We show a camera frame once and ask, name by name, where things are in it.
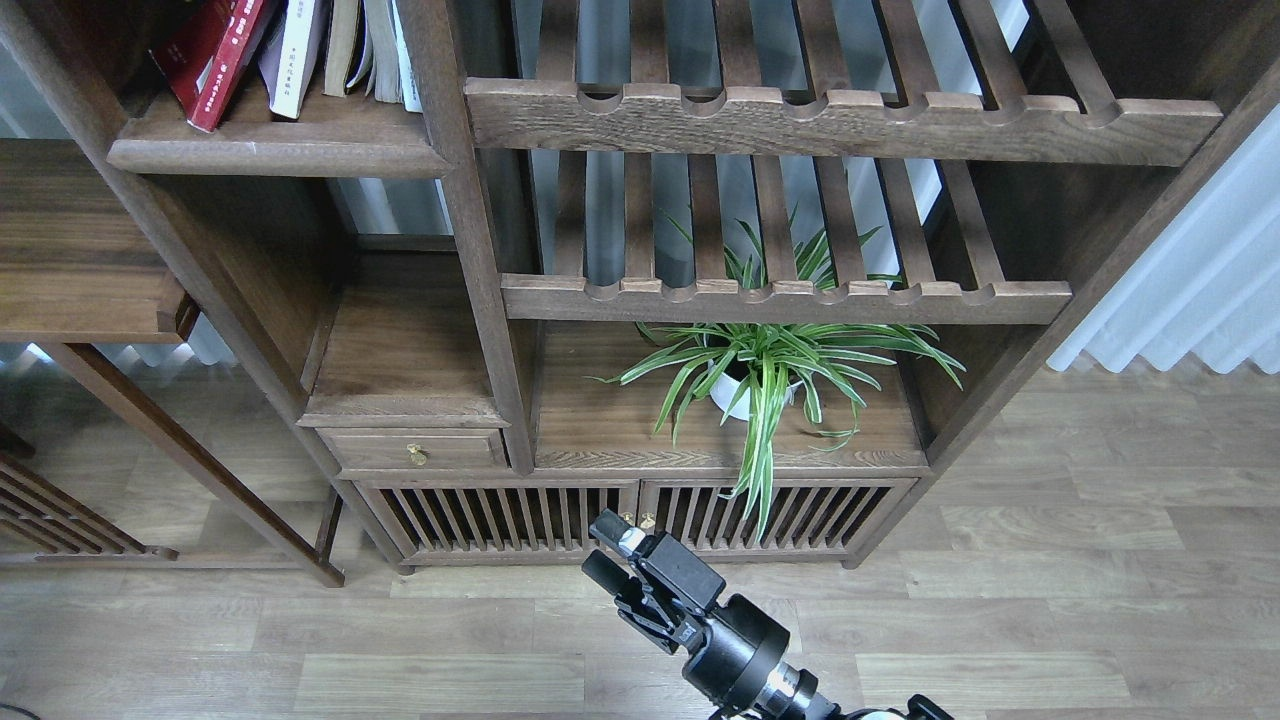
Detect red paperback book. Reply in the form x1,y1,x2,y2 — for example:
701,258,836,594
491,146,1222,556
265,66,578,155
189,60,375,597
148,1,280,133

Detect upright tan book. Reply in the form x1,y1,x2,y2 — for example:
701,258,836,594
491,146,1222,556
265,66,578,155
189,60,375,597
323,0,365,97

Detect dark wooden bookshelf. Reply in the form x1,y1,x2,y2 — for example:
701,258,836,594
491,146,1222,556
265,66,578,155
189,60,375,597
3,1,1277,569

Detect pale lilac paperback book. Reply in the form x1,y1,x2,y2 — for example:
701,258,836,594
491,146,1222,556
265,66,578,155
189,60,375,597
259,1,332,120

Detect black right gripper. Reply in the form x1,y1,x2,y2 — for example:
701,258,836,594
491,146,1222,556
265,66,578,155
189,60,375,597
582,509,790,714

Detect white plant pot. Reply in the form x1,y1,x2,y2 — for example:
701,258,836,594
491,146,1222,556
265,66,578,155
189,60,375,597
707,360,801,424

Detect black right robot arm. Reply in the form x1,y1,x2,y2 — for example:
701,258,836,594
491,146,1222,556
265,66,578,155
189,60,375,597
581,509,950,719

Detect white curtain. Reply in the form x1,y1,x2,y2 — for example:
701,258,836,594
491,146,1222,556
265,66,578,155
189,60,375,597
1048,110,1279,374

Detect green spider plant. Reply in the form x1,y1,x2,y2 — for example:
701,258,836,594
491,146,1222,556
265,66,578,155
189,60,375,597
590,205,966,541

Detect brass cabinet door knobs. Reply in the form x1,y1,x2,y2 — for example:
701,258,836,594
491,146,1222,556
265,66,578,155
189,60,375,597
622,512,657,530

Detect upright white books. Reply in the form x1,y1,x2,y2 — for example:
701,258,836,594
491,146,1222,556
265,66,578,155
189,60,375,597
364,1,422,113

